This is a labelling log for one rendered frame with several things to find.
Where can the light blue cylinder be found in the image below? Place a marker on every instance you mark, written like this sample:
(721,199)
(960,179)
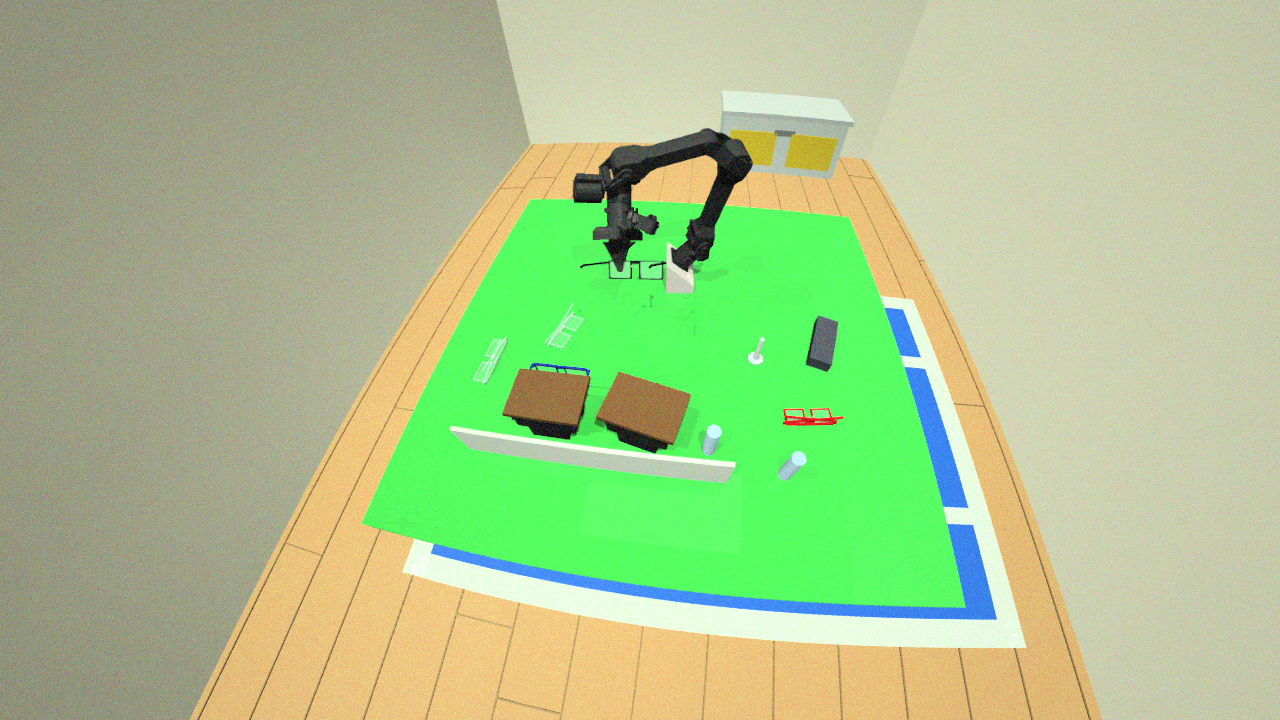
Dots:
(792,465)
(712,437)

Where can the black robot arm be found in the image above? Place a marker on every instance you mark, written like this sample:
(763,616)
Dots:
(632,163)

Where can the long white flat panel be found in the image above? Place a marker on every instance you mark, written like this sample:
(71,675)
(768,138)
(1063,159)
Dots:
(596,457)

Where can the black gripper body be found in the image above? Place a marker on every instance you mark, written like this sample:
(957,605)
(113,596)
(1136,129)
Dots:
(615,230)

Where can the black glasses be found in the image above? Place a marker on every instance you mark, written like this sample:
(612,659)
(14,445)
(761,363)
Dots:
(648,269)

